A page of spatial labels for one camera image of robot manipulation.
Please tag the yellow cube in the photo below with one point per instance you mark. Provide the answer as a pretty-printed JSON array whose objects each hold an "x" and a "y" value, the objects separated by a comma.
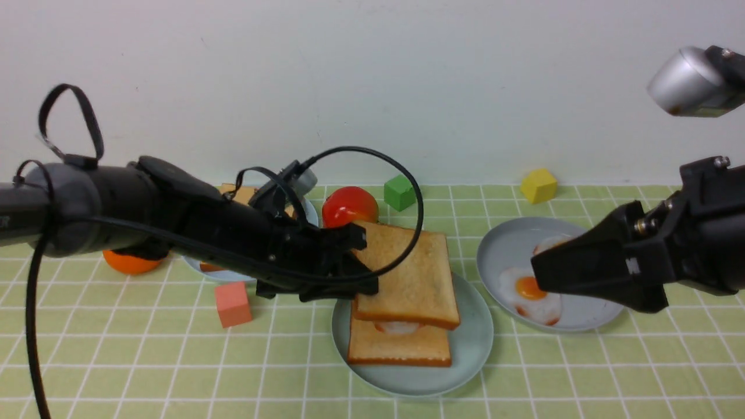
[{"x": 539, "y": 186}]

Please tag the orange fruit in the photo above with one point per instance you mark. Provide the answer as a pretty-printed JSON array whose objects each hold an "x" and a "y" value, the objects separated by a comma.
[{"x": 128, "y": 264}]

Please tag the fried egg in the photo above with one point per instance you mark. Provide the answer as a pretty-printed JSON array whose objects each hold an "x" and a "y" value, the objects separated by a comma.
[
  {"x": 550, "y": 242},
  {"x": 397, "y": 328},
  {"x": 518, "y": 289}
]

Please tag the green cube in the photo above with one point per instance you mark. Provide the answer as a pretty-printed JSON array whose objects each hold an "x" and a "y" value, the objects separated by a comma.
[{"x": 399, "y": 193}]

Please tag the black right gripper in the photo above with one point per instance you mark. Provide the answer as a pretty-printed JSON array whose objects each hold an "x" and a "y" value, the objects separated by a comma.
[{"x": 694, "y": 238}]

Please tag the salmon red cube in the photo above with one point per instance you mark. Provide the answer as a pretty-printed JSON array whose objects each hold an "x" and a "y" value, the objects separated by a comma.
[{"x": 232, "y": 304}]

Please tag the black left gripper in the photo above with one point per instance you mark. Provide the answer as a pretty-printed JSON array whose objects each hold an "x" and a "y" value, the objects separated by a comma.
[{"x": 307, "y": 258}]

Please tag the grey egg plate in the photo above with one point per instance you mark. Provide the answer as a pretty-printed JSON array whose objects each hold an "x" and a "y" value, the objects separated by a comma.
[{"x": 510, "y": 244}]

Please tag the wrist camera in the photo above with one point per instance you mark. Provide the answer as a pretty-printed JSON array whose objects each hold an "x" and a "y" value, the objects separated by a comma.
[
  {"x": 284, "y": 191},
  {"x": 699, "y": 83}
]

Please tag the red apple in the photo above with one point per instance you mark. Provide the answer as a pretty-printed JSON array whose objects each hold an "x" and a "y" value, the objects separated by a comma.
[{"x": 349, "y": 204}]

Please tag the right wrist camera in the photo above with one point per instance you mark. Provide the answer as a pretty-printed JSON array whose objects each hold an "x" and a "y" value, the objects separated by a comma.
[{"x": 699, "y": 83}]

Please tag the teal green plate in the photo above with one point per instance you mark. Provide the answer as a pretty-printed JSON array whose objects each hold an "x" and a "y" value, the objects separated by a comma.
[{"x": 470, "y": 345}]

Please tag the toast slice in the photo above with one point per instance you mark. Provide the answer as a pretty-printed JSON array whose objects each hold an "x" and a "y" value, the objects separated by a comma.
[
  {"x": 428, "y": 347},
  {"x": 207, "y": 267},
  {"x": 245, "y": 193},
  {"x": 420, "y": 290}
]

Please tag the light blue bread plate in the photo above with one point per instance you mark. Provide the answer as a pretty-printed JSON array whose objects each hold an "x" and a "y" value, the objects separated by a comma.
[{"x": 230, "y": 276}]

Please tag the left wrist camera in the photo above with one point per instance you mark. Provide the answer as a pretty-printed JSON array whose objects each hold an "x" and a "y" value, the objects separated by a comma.
[{"x": 284, "y": 191}]

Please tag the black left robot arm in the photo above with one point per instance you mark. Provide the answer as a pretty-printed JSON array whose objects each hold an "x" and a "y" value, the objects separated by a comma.
[{"x": 151, "y": 208}]

